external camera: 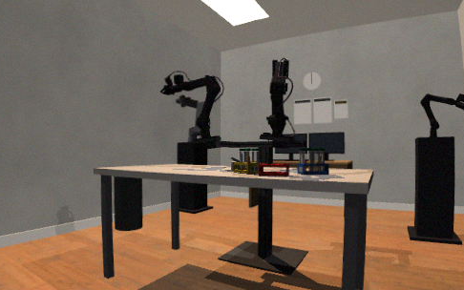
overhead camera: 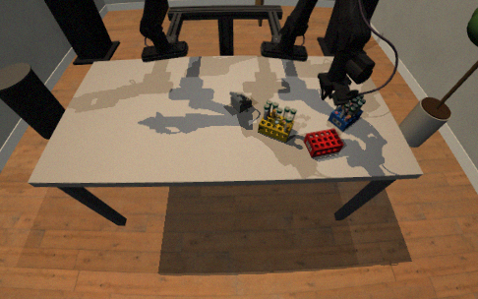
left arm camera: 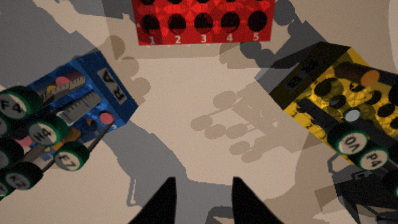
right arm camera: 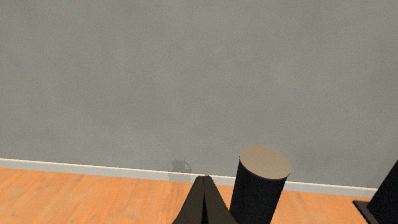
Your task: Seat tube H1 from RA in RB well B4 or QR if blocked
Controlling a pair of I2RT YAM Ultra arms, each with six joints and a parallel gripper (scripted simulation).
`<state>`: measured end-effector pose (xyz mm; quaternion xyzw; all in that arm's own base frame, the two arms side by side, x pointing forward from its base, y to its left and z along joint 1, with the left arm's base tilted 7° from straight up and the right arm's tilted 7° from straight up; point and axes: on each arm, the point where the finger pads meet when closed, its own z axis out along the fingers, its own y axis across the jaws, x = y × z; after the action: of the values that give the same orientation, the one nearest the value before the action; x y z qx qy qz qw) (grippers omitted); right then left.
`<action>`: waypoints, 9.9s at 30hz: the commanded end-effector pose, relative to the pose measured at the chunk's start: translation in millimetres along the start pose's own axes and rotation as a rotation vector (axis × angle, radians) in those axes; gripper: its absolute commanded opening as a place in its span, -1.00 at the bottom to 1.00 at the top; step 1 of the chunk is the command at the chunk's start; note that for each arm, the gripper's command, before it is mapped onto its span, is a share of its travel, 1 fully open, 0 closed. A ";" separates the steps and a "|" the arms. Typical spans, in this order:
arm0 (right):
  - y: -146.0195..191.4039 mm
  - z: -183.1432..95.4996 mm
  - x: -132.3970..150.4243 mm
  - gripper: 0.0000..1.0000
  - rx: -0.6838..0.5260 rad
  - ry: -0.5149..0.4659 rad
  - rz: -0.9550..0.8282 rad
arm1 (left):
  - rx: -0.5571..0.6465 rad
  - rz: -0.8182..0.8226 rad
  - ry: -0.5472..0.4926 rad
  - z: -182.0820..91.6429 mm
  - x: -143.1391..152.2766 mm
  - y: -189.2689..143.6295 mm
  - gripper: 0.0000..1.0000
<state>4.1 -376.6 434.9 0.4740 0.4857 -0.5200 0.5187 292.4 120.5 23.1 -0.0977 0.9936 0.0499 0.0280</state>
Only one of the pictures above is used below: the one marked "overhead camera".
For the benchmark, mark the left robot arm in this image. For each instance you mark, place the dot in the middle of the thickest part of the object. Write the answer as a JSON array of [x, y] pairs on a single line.
[[352, 32]]

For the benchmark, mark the blue tube rack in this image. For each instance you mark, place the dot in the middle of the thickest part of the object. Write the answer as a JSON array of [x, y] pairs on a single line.
[[340, 123]]

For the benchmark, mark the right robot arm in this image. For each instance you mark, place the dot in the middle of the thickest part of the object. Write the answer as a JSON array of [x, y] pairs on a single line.
[[148, 29]]

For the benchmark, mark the red tube rack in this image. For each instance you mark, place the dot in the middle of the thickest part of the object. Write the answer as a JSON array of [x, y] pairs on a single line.
[[331, 143]]

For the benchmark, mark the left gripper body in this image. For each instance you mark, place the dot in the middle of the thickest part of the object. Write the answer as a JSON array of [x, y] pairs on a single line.
[[334, 80]]

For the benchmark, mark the yellow tube rack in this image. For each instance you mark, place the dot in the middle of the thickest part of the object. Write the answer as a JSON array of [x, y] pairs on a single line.
[[269, 130]]

